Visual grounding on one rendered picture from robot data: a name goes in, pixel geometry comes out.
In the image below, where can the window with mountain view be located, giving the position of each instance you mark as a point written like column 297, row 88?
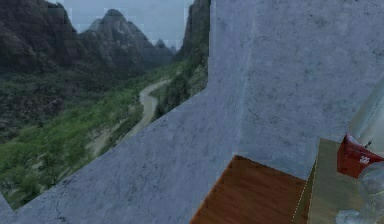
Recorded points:
column 83, row 83

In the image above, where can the pale wooden table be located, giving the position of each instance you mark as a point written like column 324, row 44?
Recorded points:
column 330, row 190

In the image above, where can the red box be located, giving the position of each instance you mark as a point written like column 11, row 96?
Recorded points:
column 351, row 160

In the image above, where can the pale green lamp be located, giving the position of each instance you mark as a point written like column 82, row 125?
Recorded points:
column 370, row 116

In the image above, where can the clear glass vase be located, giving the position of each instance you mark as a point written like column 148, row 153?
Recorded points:
column 371, row 193

